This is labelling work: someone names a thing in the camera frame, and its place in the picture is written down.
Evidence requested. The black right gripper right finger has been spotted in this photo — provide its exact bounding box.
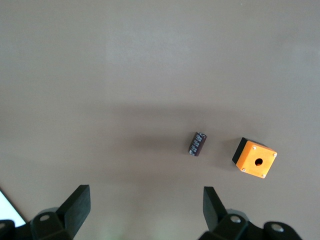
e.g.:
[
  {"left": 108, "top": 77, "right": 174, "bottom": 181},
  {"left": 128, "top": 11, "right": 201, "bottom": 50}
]
[{"left": 198, "top": 186, "right": 265, "bottom": 240}]

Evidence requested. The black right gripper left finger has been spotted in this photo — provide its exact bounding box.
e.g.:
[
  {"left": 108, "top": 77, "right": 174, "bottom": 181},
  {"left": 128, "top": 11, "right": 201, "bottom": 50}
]
[{"left": 29, "top": 184, "right": 91, "bottom": 240}]

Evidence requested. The orange button enclosure box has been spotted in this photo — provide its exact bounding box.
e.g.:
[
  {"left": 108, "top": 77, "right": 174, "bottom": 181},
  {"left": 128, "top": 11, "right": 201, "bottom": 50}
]
[{"left": 231, "top": 137, "right": 278, "bottom": 179}]

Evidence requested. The dark cylindrical capacitor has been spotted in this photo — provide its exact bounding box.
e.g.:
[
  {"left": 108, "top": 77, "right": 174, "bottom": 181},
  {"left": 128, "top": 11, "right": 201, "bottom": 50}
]
[{"left": 187, "top": 131, "right": 208, "bottom": 158}]

